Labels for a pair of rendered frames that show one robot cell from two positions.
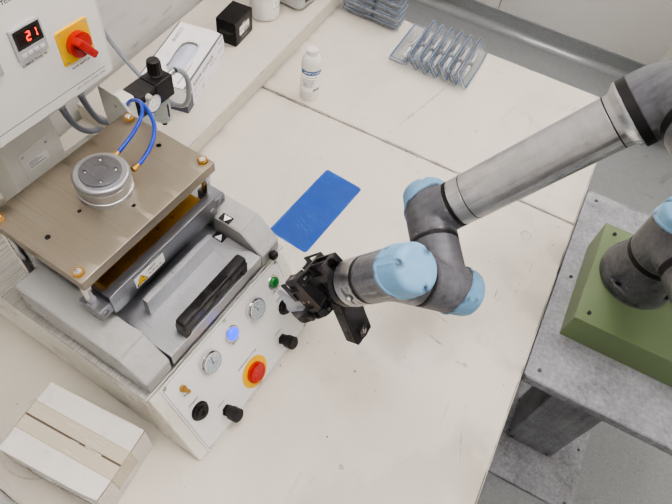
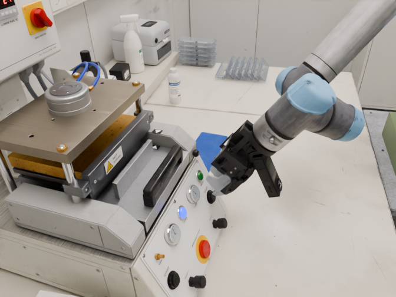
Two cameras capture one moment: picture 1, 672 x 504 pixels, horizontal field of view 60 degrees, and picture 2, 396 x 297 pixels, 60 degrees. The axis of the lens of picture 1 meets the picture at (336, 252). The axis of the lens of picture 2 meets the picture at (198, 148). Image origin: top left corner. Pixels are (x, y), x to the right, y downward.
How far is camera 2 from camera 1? 41 cm
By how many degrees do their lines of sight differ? 20
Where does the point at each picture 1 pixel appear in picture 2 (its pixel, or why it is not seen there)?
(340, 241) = not seen: hidden behind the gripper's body
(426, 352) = (317, 212)
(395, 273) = (309, 89)
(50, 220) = (31, 127)
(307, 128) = (181, 115)
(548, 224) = not seen: hidden behind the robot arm
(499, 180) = (344, 37)
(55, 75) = (23, 39)
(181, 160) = (121, 86)
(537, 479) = not seen: outside the picture
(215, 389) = (180, 261)
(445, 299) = (343, 118)
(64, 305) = (48, 201)
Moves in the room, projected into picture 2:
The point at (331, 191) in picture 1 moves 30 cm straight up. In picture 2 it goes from (209, 141) to (209, 57)
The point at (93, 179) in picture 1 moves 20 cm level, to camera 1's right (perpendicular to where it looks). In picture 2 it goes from (62, 92) to (172, 85)
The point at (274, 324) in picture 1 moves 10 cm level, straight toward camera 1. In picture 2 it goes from (207, 211) to (220, 243)
